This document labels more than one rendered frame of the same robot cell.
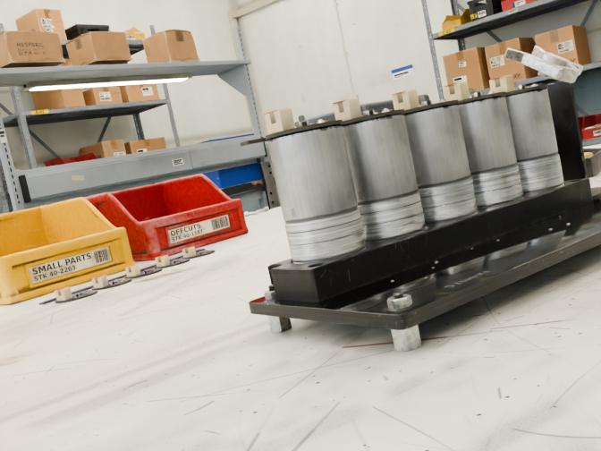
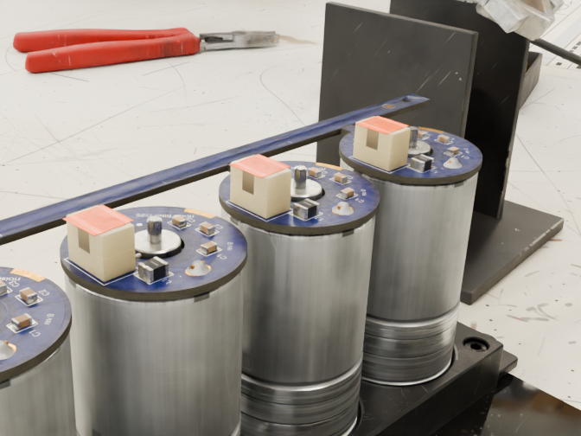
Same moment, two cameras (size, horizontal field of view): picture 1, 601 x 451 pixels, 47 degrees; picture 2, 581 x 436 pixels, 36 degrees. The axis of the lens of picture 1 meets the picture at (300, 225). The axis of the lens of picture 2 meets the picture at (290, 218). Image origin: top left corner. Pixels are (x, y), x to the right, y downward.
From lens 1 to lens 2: 17 cm
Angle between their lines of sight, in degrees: 23
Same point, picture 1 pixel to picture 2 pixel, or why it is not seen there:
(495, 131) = (328, 308)
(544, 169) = (418, 346)
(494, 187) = (293, 419)
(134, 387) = not seen: outside the picture
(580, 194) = (477, 383)
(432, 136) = (149, 364)
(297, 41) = not seen: outside the picture
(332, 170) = not seen: outside the picture
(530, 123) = (418, 252)
